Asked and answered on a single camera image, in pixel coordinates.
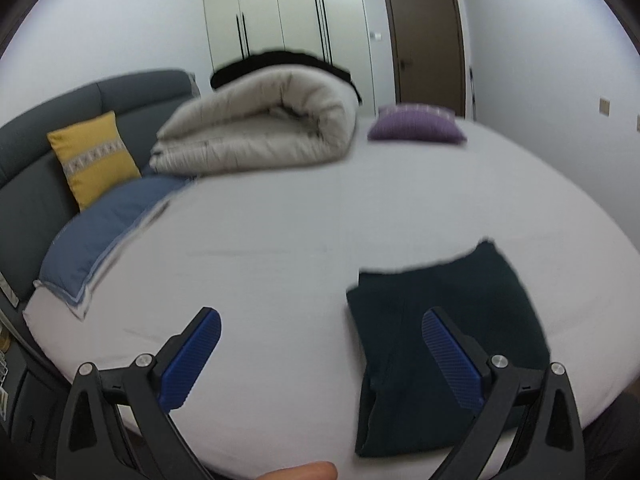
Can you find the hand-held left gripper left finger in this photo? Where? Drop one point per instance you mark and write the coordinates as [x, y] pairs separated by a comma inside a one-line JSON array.
[[192, 360]]

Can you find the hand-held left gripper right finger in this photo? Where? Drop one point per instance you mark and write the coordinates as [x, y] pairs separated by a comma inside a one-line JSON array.
[[450, 360]]

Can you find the dark green knit sweater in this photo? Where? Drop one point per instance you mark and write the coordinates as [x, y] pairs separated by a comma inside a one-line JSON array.
[[400, 310]]

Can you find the person's left hand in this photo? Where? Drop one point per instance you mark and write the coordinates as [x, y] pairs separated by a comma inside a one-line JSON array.
[[300, 472]]

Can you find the blue pillow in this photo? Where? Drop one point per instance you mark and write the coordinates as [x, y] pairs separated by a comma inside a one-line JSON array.
[[90, 240]]

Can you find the white bed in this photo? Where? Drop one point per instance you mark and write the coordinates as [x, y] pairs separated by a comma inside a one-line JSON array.
[[300, 220]]

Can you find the yellow patterned cushion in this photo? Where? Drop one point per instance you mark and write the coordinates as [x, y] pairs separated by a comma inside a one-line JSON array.
[[95, 160]]

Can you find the beige folded duvet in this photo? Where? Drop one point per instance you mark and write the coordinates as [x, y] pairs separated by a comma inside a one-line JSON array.
[[250, 130]]

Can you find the purple cushion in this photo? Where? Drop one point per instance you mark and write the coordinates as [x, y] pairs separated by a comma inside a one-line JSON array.
[[415, 125]]

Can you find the grey padded headboard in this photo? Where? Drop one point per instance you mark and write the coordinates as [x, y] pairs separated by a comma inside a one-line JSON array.
[[30, 180]]

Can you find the black cloth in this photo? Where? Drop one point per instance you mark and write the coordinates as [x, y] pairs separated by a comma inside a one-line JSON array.
[[280, 57]]

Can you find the brown wooden door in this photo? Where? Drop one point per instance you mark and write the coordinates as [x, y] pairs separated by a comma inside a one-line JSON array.
[[425, 35]]

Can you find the white wardrobe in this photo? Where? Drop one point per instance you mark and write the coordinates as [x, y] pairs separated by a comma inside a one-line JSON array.
[[290, 5]]

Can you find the beige wall socket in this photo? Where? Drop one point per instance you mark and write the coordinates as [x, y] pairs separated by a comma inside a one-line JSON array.
[[605, 106]]

